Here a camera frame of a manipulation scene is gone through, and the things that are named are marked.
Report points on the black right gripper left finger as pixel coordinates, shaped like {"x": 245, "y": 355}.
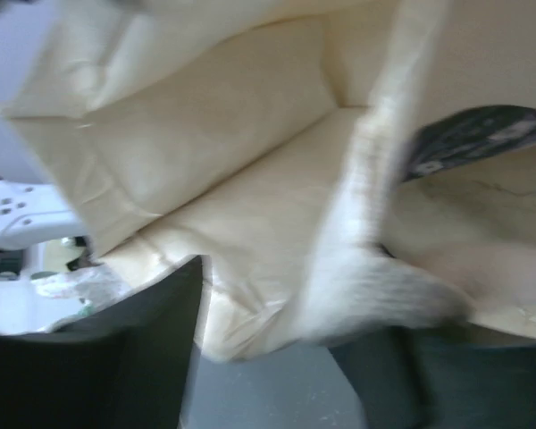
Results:
{"x": 123, "y": 367}

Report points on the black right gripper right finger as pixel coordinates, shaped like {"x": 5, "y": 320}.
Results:
{"x": 459, "y": 377}

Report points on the cream canvas tote bag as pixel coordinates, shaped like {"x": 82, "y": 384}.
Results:
{"x": 345, "y": 165}

